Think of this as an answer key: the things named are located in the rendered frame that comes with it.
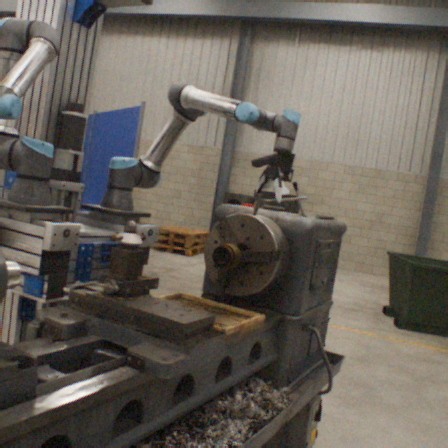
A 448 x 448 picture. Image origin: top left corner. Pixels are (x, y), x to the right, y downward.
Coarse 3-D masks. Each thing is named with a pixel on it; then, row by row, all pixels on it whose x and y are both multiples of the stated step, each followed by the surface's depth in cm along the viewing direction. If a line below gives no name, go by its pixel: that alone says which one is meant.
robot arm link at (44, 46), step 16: (32, 32) 165; (48, 32) 165; (32, 48) 159; (48, 48) 163; (16, 64) 154; (32, 64) 155; (16, 80) 149; (32, 80) 155; (0, 96) 142; (16, 96) 144; (0, 112) 142; (16, 112) 145
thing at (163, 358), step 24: (48, 312) 133; (72, 312) 136; (96, 312) 134; (72, 336) 128; (120, 336) 129; (144, 336) 125; (168, 336) 123; (216, 336) 130; (144, 360) 112; (168, 360) 113; (192, 360) 120
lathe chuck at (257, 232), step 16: (240, 224) 187; (256, 224) 184; (272, 224) 189; (208, 240) 193; (240, 240) 187; (256, 240) 184; (272, 240) 181; (208, 256) 193; (208, 272) 193; (240, 272) 186; (256, 272) 183; (272, 272) 180; (240, 288) 186; (256, 288) 183
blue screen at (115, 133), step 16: (96, 112) 819; (112, 112) 745; (128, 112) 690; (96, 128) 801; (112, 128) 738; (128, 128) 684; (96, 144) 793; (112, 144) 730; (128, 144) 677; (96, 160) 784; (96, 176) 776; (96, 192) 768; (80, 208) 825
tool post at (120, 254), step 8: (112, 248) 138; (120, 248) 137; (128, 248) 137; (136, 248) 138; (112, 256) 138; (120, 256) 137; (128, 256) 136; (136, 256) 138; (144, 256) 140; (112, 264) 138; (120, 264) 137; (128, 264) 136; (136, 264) 138; (112, 272) 138; (120, 272) 137; (128, 272) 136; (136, 272) 139
